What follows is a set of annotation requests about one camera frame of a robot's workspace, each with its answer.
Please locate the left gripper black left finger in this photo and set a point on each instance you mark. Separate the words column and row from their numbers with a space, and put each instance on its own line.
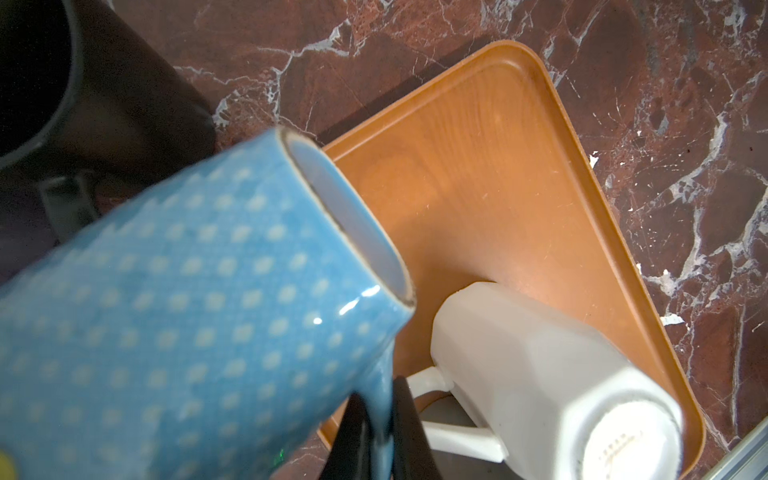
column 350, row 455

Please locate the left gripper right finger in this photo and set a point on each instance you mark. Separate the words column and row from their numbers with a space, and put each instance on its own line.
column 412, row 458

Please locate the small blue mug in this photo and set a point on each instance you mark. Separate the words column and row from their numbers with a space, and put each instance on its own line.
column 204, row 329

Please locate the black mug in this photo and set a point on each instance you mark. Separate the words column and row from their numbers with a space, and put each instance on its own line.
column 83, row 96

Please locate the white faceted mug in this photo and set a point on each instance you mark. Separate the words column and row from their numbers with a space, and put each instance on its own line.
column 548, row 395

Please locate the orange brown tray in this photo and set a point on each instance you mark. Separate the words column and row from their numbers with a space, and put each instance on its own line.
column 479, row 175

